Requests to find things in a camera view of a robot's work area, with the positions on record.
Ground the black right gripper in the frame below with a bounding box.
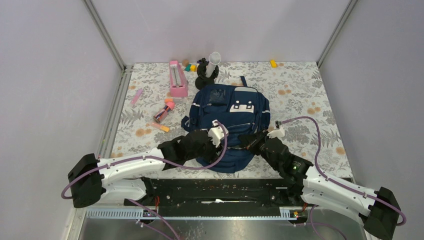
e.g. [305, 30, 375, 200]
[238, 128, 280, 171]

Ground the navy blue backpack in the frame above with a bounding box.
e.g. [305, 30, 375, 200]
[181, 80, 271, 174]

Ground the pink-capped marker tube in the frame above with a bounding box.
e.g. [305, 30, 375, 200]
[153, 101, 176, 124]

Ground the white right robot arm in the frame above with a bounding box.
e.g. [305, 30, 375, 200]
[238, 130, 401, 240]

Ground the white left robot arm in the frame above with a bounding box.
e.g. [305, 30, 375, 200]
[61, 126, 229, 208]

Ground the orange yellow highlighter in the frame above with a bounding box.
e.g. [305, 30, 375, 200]
[150, 122, 170, 133]

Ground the black round stand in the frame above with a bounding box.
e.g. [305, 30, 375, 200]
[195, 60, 219, 90]

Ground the pink rack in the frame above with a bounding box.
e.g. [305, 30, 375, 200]
[169, 60, 189, 98]

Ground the yellow block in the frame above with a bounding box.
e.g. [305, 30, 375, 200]
[269, 59, 278, 68]

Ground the green block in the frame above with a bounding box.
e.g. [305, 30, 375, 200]
[184, 63, 192, 72]

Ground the pink highlighter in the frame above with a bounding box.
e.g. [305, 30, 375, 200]
[130, 88, 144, 107]

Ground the white cylinder on stand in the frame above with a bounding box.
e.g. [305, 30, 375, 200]
[205, 51, 221, 78]

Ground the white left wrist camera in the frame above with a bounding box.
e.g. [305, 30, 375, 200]
[207, 119, 229, 148]

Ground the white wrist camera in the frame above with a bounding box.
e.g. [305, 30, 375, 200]
[267, 128, 285, 139]
[207, 119, 229, 148]

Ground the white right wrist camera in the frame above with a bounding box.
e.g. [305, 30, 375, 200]
[267, 128, 285, 139]

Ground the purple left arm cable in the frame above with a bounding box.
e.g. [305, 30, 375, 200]
[60, 121, 229, 240]

